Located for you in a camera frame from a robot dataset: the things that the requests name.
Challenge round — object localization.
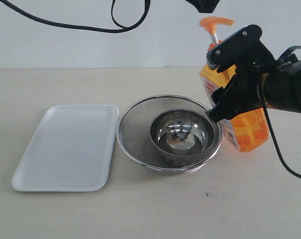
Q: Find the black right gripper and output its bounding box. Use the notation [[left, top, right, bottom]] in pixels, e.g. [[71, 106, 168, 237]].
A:
[[186, 0, 279, 122]]

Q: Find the white rectangular plastic tray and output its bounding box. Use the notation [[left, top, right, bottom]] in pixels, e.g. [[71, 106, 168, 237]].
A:
[[11, 105, 119, 192]]

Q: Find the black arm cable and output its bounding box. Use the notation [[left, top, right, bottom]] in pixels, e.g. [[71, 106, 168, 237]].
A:
[[257, 46, 301, 180], [0, 0, 152, 33]]

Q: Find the orange pump soap bottle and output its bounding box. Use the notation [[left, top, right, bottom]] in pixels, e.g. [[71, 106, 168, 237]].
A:
[[200, 16, 269, 152]]

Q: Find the small stainless steel bowl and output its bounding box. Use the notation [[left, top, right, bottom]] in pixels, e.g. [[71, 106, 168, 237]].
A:
[[149, 109, 215, 159]]

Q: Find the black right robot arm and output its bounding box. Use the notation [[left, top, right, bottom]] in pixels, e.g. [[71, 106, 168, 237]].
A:
[[206, 24, 301, 122]]

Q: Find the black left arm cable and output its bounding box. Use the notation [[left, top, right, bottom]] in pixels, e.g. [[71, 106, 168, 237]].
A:
[[0, 0, 152, 33]]

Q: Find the steel mesh colander bowl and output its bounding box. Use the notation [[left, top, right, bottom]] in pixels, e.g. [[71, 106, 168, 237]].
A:
[[116, 95, 222, 175]]

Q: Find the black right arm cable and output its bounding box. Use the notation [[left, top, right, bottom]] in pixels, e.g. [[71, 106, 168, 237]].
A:
[[257, 46, 301, 180]]

